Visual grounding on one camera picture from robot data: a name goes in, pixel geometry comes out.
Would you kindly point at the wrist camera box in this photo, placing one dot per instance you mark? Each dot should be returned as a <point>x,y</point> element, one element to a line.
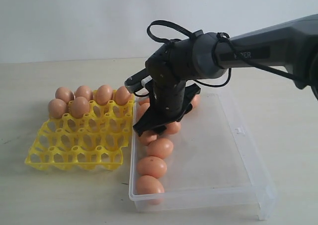
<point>137,81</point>

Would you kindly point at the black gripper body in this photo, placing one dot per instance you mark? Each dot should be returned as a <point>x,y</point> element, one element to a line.
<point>170,104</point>

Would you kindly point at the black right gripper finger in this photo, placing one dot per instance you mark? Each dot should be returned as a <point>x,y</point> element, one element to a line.
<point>159,129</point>

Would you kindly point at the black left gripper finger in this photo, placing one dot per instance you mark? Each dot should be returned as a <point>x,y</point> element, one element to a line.
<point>147,122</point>

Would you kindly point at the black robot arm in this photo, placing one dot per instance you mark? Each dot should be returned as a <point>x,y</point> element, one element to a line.
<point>174,73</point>

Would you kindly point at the clear plastic container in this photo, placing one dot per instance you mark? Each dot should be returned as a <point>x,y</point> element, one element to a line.
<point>214,162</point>

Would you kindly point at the brown egg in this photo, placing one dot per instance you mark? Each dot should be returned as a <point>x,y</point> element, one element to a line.
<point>161,148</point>
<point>142,109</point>
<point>143,100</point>
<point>103,94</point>
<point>147,137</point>
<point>84,91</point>
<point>152,166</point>
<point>195,101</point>
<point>64,94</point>
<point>57,108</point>
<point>122,96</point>
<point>79,107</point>
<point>147,184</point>
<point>172,128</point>

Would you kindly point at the yellow plastic egg tray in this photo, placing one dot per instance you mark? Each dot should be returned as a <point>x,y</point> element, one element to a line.
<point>95,140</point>

